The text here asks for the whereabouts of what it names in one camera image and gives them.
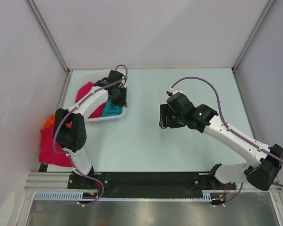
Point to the orange folded t shirt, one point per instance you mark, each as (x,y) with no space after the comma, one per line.
(46,141)

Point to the red t shirt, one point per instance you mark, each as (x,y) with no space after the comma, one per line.
(47,154)
(84,91)

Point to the teal t shirt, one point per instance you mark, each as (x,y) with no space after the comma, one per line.
(111,110)

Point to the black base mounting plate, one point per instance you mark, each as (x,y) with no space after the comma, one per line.
(158,185)

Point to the white plastic laundry basket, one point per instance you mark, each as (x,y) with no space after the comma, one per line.
(94,76)

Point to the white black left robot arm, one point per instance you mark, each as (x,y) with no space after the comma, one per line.
(69,133)

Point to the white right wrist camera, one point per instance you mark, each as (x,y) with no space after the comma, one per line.
(171,91)

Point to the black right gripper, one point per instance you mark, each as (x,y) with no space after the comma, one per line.
(165,110)

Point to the white slotted cable duct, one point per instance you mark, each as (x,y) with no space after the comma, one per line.
(90,196)

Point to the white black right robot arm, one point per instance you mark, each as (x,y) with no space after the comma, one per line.
(262,162)

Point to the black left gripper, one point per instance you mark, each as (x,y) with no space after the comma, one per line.
(122,102)

